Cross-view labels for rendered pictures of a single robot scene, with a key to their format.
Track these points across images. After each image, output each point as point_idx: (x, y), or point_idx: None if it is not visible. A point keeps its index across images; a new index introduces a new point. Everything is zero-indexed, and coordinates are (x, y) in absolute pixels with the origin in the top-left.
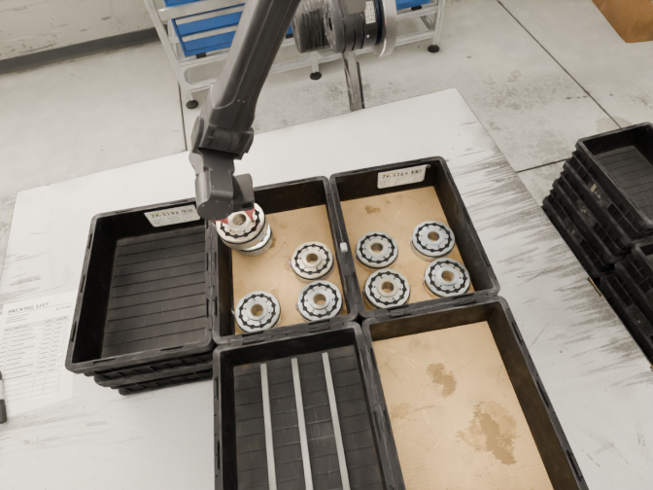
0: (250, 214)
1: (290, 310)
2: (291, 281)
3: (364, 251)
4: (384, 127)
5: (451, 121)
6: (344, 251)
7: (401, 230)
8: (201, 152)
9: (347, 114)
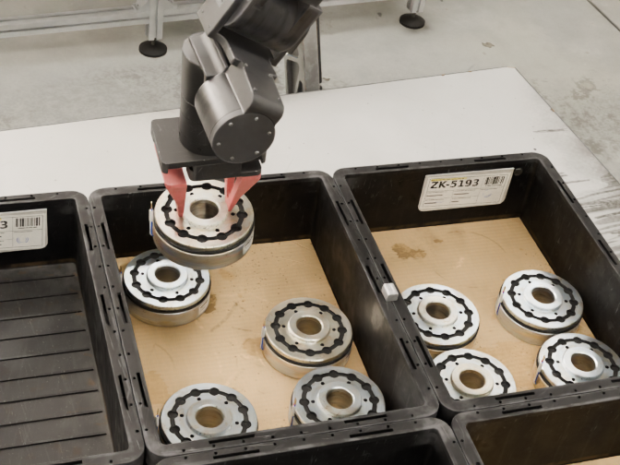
0: (244, 190)
1: (270, 428)
2: (263, 375)
3: (414, 317)
4: (384, 125)
5: (516, 124)
6: (391, 299)
7: (473, 291)
8: (224, 37)
9: (303, 95)
